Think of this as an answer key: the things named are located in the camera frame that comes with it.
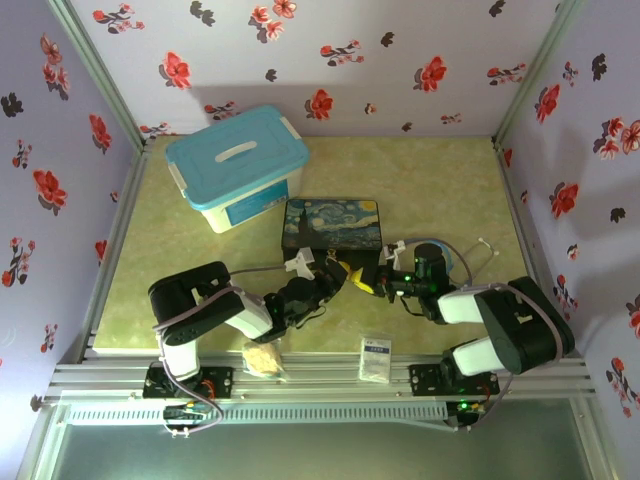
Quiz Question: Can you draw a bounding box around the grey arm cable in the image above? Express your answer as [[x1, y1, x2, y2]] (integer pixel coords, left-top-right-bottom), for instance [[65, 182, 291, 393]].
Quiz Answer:
[[152, 263, 301, 439], [397, 235, 564, 434]]

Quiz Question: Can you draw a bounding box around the aluminium front frame rail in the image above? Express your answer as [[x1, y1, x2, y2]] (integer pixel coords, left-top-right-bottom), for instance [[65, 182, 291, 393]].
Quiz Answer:
[[43, 347, 597, 407]]

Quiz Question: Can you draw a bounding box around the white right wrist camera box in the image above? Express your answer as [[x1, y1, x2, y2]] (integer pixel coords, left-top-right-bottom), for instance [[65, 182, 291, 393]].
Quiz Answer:
[[381, 239, 408, 269]]

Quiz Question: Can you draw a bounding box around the blue lidded plastic storage box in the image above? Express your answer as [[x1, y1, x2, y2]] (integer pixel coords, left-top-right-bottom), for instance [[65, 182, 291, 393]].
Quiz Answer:
[[164, 103, 311, 235]]

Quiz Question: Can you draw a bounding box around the small white zip packet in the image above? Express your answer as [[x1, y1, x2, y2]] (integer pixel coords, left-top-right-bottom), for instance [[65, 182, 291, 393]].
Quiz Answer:
[[358, 335, 393, 385]]

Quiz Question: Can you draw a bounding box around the starry night tin box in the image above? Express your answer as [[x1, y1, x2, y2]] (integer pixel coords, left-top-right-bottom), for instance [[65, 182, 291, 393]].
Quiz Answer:
[[281, 197, 387, 282]]

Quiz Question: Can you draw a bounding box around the white slotted cable duct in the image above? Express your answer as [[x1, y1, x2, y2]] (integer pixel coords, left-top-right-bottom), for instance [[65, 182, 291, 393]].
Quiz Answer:
[[66, 402, 450, 427]]

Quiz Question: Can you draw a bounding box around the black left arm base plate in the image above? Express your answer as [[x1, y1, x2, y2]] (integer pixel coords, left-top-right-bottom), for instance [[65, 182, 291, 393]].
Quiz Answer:
[[142, 365, 235, 400]]

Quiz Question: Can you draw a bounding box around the grey right arm cable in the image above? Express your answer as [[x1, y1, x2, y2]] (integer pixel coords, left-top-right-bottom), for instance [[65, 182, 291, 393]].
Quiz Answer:
[[397, 235, 564, 434]]

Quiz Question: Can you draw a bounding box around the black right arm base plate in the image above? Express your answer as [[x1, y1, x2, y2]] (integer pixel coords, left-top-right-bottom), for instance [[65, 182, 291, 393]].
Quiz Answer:
[[408, 363, 501, 398]]

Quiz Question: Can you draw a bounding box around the grey left arm cable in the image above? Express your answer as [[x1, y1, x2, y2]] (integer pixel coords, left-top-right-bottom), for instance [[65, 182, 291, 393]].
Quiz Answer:
[[152, 263, 301, 439]]

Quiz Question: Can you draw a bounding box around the aluminium corner post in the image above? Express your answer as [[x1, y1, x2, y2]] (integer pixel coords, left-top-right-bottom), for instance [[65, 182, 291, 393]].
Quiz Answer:
[[491, 0, 585, 147], [46, 0, 151, 151]]

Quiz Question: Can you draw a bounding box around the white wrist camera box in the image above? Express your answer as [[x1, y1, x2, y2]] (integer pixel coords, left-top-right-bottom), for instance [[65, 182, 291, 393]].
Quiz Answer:
[[381, 239, 408, 269], [283, 247, 318, 280]]

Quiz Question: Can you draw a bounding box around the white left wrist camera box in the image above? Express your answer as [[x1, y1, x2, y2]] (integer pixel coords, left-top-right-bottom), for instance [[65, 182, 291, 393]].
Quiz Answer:
[[283, 247, 318, 280]]

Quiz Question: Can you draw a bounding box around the aluminium side rail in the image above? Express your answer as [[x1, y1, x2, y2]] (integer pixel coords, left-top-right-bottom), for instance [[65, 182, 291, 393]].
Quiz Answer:
[[492, 139, 584, 359], [59, 139, 154, 364]]

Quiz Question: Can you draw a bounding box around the clear bag with beige contents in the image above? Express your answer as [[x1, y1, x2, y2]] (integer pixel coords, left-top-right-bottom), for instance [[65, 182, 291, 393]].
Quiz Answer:
[[241, 338, 290, 384]]

